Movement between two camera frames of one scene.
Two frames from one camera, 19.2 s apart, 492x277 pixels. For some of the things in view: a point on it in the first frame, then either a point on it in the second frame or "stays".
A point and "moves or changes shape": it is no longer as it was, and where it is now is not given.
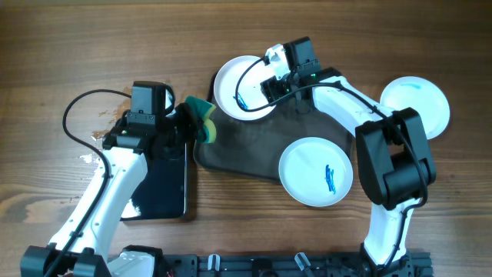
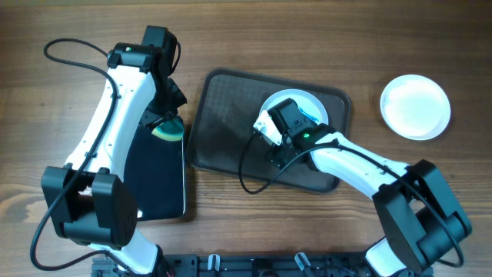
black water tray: x=163 y=194 stays
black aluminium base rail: x=287 y=265 stays
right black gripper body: x=278 y=88 -> x=280 y=154
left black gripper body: x=178 y=126 -> x=164 y=104
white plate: x=316 y=171 -> x=309 y=104
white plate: x=416 y=92 stays
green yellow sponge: x=207 y=132 moves or changes shape
